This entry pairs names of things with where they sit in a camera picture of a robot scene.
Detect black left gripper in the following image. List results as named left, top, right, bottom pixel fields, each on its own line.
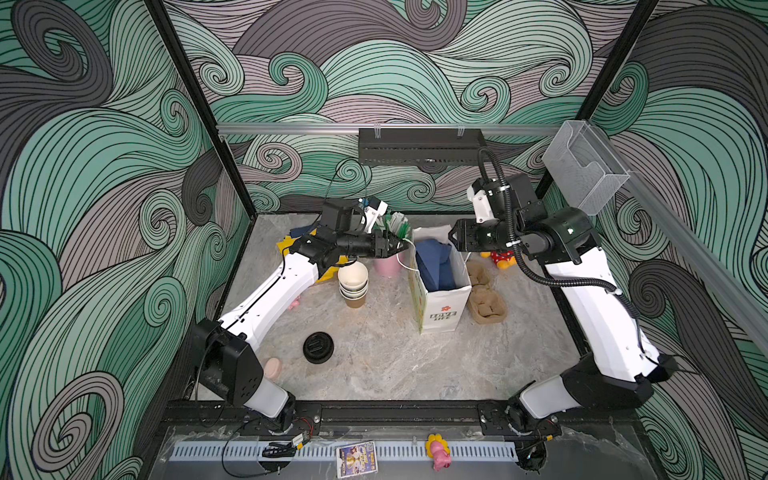
left=336, top=231, right=407, bottom=261

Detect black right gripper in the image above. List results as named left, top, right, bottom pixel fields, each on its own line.
left=452, top=215, right=533, bottom=253

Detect white paper takeout bag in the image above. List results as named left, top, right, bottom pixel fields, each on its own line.
left=398, top=225, right=471, bottom=334

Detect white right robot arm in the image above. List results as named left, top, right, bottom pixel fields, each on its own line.
left=449, top=147, right=677, bottom=431

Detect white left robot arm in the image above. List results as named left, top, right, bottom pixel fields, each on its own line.
left=193, top=197, right=406, bottom=422

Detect pink cup holder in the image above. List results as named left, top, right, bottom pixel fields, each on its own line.
left=374, top=255, right=402, bottom=278

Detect green white wrapped straws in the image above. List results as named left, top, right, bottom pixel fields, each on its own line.
left=385, top=212, right=412, bottom=239

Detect yellow red plush toy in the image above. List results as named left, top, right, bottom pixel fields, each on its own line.
left=480, top=252, right=517, bottom=270

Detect stack of paper cups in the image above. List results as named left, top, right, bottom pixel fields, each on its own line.
left=337, top=262, right=369, bottom=309

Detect brown pulp cup carrier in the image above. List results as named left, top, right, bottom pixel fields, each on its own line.
left=466, top=260, right=507, bottom=325

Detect dark blue napkin stack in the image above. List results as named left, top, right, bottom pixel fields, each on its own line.
left=289, top=224, right=317, bottom=239

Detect stack of black lids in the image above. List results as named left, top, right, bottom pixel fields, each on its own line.
left=302, top=332, right=335, bottom=365

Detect pink figurine toy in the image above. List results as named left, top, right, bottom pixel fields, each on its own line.
left=425, top=434, right=452, bottom=472

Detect colourful picture card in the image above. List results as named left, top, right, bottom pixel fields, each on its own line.
left=335, top=441, right=378, bottom=479

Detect black wall shelf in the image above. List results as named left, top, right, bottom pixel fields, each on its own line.
left=358, top=127, right=487, bottom=166

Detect clear plastic wall holder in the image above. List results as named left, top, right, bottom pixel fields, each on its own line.
left=543, top=120, right=630, bottom=216

